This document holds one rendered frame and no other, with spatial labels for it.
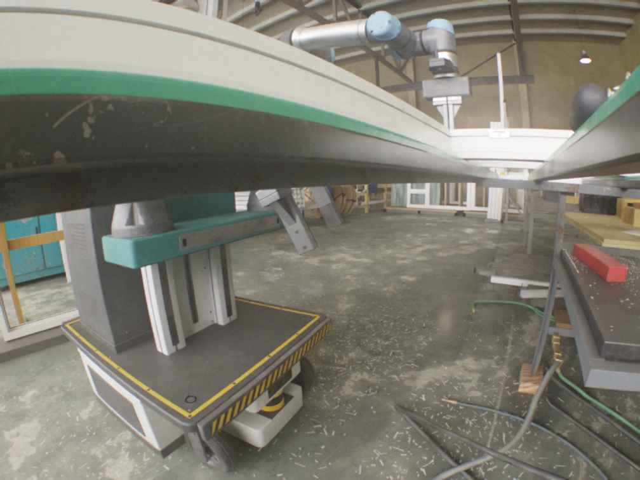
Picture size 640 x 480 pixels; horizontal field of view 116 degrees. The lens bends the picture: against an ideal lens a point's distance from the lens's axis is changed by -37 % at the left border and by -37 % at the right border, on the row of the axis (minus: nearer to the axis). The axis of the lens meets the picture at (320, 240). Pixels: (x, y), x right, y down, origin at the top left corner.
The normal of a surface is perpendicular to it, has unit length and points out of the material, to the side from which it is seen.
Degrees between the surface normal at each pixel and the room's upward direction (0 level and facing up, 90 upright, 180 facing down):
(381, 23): 90
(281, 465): 0
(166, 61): 90
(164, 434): 90
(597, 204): 92
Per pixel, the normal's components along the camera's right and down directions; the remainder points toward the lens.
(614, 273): -0.44, 0.18
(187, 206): 0.89, 0.06
